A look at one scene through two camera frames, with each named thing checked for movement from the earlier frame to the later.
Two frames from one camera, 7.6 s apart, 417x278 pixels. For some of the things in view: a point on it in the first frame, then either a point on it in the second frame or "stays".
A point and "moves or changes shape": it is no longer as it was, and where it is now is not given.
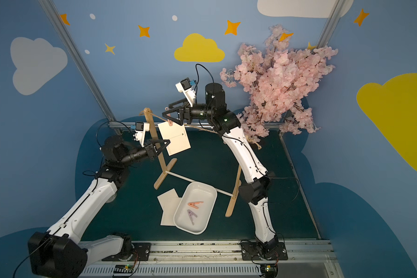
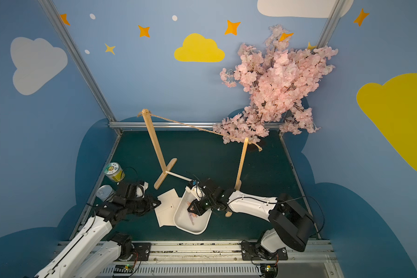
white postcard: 176,135 → 165,212
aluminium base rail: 311,258 stays
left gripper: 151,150 → 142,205
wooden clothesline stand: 233,196 stays
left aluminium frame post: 80,59 stays
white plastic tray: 194,207 stays
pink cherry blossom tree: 280,80 stays
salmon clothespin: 193,204 moves or changes shape
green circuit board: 123,269 stays
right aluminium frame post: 330,24 stays
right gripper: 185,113 → 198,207
